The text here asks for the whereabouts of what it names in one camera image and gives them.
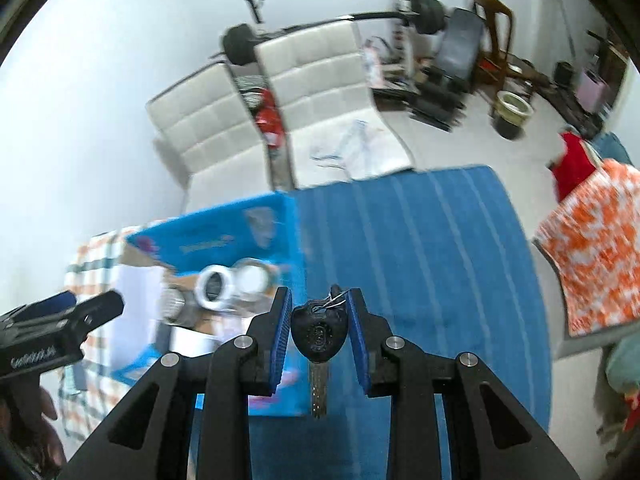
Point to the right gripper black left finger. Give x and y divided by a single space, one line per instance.
148 434

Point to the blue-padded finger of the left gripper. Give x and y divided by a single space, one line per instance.
91 314
54 305

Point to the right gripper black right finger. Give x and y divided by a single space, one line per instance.
490 434

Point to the black car key bunch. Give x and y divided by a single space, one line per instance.
319 329

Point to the person's left hand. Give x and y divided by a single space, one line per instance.
27 413

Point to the checked orange teal cloth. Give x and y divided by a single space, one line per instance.
88 390

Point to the steel perforated strainer cup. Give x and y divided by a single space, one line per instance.
179 307

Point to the blue cardboard milk box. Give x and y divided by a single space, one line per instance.
264 227

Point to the open silver round tin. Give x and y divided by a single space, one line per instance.
254 278

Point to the blue striped cloth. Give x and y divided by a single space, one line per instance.
442 257

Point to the left white quilted chair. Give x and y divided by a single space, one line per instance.
213 143

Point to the white quilted chair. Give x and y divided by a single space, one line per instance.
213 143
318 80

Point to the orange white floral cloth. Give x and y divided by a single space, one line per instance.
592 238

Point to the red cloth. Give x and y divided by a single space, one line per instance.
577 163

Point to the barbell with black plates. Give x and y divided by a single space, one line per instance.
427 17

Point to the right white quilted chair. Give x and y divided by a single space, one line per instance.
318 80

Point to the green rimmed waste bin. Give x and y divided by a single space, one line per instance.
510 114

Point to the black weight bench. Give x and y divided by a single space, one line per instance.
449 76

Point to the pink box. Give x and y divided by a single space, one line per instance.
591 92

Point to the brown wooden chair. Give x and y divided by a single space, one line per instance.
498 67

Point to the wire clothes hangers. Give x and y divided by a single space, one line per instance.
351 151

